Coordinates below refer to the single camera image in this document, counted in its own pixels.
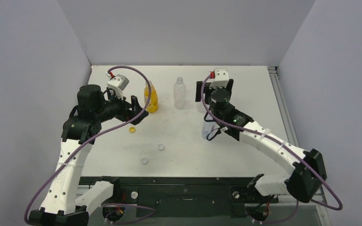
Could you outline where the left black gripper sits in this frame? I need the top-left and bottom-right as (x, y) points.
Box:
(95, 88), (148, 125)

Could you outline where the yellow juice bottle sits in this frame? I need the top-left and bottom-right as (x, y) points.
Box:
(144, 81), (158, 113)

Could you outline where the yellow bottle cap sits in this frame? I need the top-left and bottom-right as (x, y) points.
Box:
(129, 127), (136, 133)

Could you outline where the tall clear bottle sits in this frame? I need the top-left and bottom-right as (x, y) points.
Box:
(173, 77), (187, 109)

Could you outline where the blue white cap tall bottle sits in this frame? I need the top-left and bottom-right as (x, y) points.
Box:
(141, 157), (148, 165)

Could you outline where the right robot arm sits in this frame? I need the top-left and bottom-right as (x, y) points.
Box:
(195, 79), (327, 203)

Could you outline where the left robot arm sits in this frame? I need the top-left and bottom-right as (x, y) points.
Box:
(24, 84), (148, 226)

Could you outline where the small clear bottle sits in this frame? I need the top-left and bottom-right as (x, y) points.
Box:
(201, 121), (219, 140)

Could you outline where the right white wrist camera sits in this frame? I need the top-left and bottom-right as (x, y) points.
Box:
(209, 68), (229, 89)

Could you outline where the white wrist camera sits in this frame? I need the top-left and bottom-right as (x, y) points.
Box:
(106, 72), (129, 100)
(209, 68), (229, 89)

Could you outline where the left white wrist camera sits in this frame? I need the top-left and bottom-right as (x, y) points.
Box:
(106, 72), (129, 100)

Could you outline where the aluminium frame rail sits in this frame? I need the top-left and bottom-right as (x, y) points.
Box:
(267, 66), (300, 146)

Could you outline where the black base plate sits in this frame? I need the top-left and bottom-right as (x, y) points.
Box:
(80, 176), (279, 218)

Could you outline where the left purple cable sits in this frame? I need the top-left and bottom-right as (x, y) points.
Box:
(24, 65), (156, 226)

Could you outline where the purple cable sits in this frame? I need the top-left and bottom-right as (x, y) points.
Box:
(200, 74), (343, 225)
(24, 65), (156, 226)

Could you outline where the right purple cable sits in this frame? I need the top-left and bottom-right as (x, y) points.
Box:
(200, 74), (343, 225)

